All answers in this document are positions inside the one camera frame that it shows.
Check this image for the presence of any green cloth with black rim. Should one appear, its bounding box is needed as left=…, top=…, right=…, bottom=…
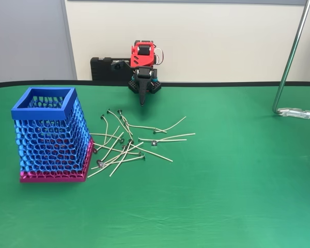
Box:
left=0, top=80, right=310, bottom=248

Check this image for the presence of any candle wick with metal tab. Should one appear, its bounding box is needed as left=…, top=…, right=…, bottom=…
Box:
left=102, top=145, right=127, bottom=166
left=128, top=139, right=174, bottom=163
left=100, top=113, right=110, bottom=145
left=97, top=131, right=125, bottom=168
left=90, top=154, right=147, bottom=171
left=93, top=144, right=143, bottom=157
left=151, top=132, right=196, bottom=147
left=92, top=126, right=120, bottom=153
left=152, top=116, right=187, bottom=135
left=89, top=132, right=125, bottom=144
left=137, top=137, right=188, bottom=142
left=117, top=109, right=168, bottom=134
left=106, top=108, right=134, bottom=136
left=109, top=141, right=133, bottom=178

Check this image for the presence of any pile of candle wicks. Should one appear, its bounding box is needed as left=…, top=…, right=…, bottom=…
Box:
left=87, top=141, right=145, bottom=178

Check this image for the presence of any blue and pink mesh basket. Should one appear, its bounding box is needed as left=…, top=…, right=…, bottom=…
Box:
left=10, top=87, right=95, bottom=183

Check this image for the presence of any black plastic tool case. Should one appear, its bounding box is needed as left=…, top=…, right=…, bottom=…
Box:
left=90, top=56, right=134, bottom=83

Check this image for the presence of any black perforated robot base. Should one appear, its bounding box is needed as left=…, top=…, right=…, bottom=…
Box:
left=128, top=74, right=163, bottom=95

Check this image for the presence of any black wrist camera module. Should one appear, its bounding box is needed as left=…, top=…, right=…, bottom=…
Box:
left=111, top=59, right=132, bottom=72

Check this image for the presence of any striped servo cable loop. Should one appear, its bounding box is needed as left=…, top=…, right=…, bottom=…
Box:
left=153, top=48, right=166, bottom=66

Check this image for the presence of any chrome stand pole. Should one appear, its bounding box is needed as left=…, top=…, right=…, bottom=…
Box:
left=272, top=0, right=310, bottom=116

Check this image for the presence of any silver metal clamp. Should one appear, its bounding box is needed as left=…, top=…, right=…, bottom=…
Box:
left=277, top=107, right=310, bottom=120

